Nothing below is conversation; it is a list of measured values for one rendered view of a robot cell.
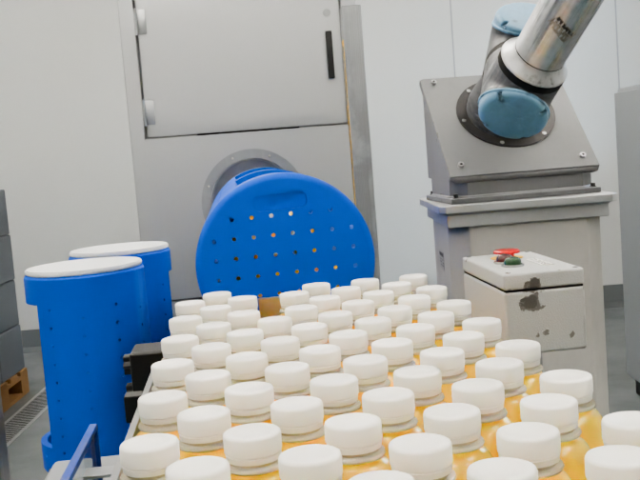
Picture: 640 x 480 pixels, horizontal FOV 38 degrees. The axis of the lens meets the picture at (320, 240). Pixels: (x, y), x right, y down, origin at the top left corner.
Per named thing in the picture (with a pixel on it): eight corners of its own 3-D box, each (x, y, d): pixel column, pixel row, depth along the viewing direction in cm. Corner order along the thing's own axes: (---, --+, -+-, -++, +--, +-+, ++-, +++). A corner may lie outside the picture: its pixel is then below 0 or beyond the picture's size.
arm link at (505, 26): (550, 57, 173) (566, -4, 162) (545, 104, 164) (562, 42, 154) (486, 48, 174) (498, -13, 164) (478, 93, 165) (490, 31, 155)
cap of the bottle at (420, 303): (398, 310, 112) (397, 295, 112) (430, 308, 112) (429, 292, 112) (399, 315, 109) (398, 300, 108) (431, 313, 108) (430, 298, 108)
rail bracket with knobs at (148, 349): (199, 405, 138) (193, 337, 137) (198, 418, 131) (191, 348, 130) (133, 411, 137) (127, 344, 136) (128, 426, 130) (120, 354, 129)
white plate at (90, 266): (128, 253, 241) (129, 257, 241) (18, 266, 230) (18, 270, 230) (153, 261, 216) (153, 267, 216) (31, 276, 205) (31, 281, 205)
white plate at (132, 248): (130, 251, 244) (130, 256, 244) (186, 239, 270) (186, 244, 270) (48, 254, 256) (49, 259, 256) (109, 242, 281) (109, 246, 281)
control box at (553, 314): (534, 320, 132) (530, 249, 131) (588, 349, 112) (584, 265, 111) (466, 327, 131) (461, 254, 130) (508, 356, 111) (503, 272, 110)
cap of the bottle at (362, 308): (381, 315, 109) (380, 300, 109) (357, 321, 107) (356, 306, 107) (359, 312, 112) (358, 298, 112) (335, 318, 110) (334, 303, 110)
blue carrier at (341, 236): (328, 273, 234) (316, 161, 231) (384, 341, 147) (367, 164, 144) (215, 286, 232) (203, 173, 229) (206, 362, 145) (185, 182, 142)
